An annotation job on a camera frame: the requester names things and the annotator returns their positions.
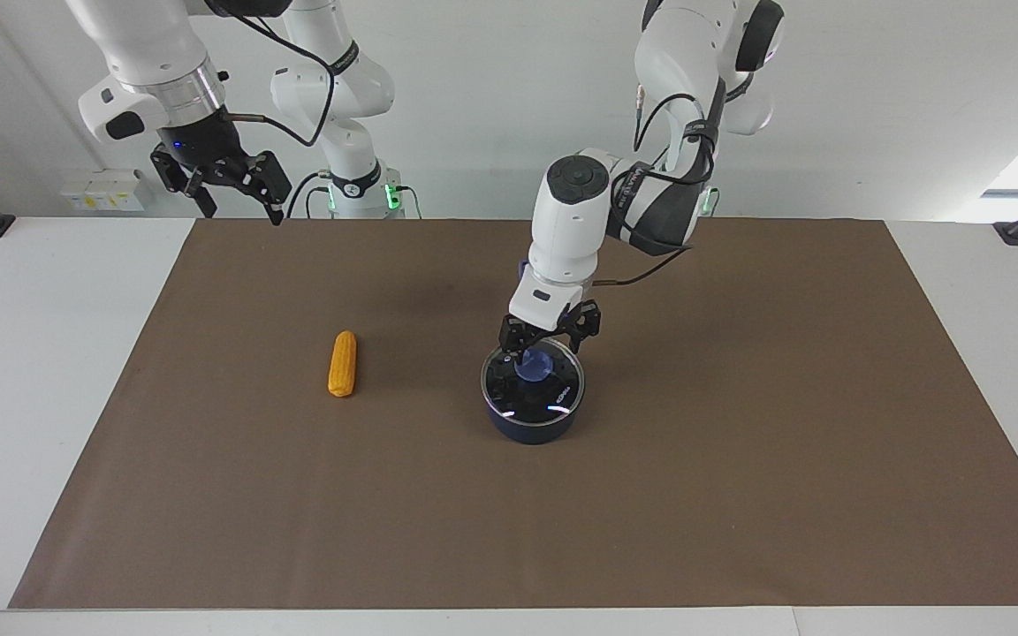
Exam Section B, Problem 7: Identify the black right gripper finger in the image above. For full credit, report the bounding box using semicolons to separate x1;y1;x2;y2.
247;151;292;227
183;171;219;220

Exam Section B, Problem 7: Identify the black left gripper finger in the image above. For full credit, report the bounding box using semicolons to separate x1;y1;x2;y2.
498;317;528;368
566;301;604;355

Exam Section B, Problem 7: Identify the glass lid with blue knob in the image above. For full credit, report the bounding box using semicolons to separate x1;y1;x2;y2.
482;340;586;427

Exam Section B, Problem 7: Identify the yellow corn cob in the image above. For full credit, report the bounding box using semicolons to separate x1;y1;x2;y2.
327;330;359;398

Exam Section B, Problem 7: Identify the brown table mat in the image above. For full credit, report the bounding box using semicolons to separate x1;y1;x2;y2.
8;218;1018;610

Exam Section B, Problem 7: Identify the black base power cable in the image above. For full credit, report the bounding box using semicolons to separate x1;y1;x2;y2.
285;171;335;220

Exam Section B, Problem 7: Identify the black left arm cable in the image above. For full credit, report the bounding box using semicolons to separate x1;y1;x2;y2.
593;84;727;286

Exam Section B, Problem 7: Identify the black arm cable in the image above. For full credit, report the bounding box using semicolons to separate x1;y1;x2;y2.
207;0;338;148
593;84;727;286

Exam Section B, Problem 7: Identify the dark pot with purple handle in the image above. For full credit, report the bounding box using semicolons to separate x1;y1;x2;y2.
481;259;587;445

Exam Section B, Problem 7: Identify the white wall socket strip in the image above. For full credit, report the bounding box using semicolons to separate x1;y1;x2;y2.
60;169;147;214

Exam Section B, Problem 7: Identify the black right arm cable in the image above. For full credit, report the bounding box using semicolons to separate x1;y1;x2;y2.
207;0;338;148

